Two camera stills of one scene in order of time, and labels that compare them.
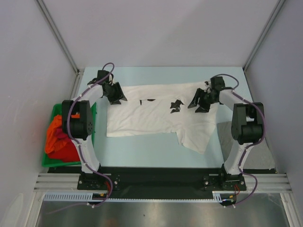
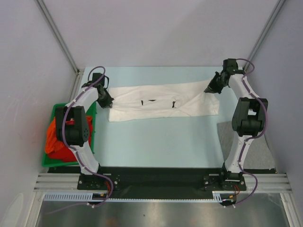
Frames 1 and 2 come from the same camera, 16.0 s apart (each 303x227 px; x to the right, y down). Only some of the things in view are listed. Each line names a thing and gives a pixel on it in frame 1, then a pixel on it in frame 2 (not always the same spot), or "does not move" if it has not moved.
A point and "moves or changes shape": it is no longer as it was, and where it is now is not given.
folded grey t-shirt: (257, 156) does not move
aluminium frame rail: (58, 182) does not move
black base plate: (120, 183) does not move
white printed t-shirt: (147, 109) moves or changes shape
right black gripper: (195, 100) → (212, 88)
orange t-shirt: (54, 142) does not move
